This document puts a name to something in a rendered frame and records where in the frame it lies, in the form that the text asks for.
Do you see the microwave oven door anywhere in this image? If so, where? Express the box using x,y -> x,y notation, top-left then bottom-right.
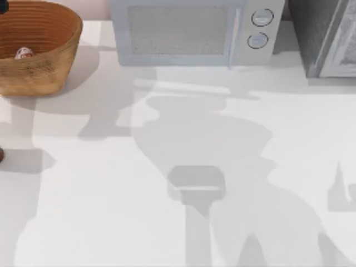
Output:
108,0 -> 241,70

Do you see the pale microwave oven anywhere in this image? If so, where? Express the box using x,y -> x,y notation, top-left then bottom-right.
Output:
107,0 -> 286,70

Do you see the microwave knob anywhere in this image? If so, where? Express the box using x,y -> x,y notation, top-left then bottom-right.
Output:
246,31 -> 269,50
251,8 -> 275,27

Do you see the brown woven basket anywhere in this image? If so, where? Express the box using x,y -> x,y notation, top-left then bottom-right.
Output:
0,0 -> 84,97

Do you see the red and white can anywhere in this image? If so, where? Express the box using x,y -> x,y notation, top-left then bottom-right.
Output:
14,47 -> 33,60

